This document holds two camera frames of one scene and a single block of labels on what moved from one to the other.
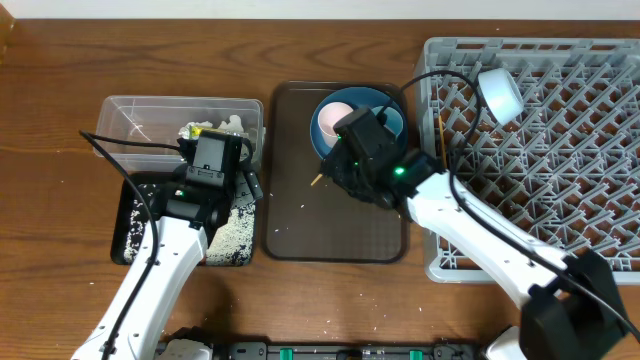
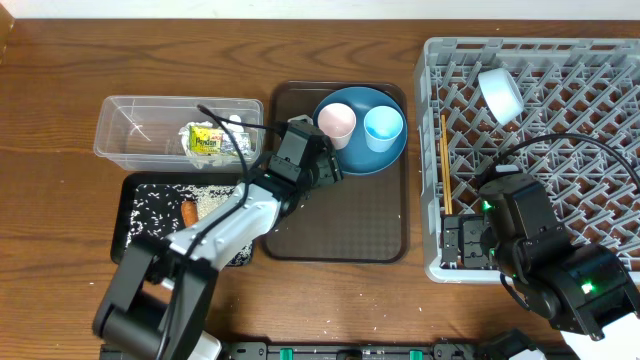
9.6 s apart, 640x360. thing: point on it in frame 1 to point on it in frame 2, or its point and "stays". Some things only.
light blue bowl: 501,94 stays
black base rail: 265,351 stays
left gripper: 250,185 to 336,174
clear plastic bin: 159,120 stays
